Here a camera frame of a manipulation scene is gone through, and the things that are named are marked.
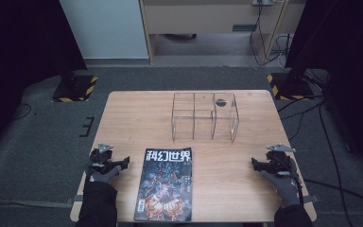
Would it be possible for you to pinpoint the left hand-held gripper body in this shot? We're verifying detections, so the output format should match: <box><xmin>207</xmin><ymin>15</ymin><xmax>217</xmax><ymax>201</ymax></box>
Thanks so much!
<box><xmin>88</xmin><ymin>143</ymin><xmax>115</xmax><ymax>173</ymax></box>

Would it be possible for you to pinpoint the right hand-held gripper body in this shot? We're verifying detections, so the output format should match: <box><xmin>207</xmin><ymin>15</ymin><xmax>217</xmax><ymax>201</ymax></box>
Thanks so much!
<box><xmin>264</xmin><ymin>143</ymin><xmax>297</xmax><ymax>177</ymax></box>

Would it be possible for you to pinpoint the person's left hand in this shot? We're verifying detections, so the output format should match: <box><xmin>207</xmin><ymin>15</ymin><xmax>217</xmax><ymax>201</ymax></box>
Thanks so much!
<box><xmin>85</xmin><ymin>165</ymin><xmax>123</xmax><ymax>184</ymax></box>

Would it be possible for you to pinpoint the person's right hand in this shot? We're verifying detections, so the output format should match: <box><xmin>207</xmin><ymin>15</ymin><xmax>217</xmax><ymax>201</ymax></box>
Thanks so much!
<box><xmin>259</xmin><ymin>159</ymin><xmax>301</xmax><ymax>208</ymax></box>

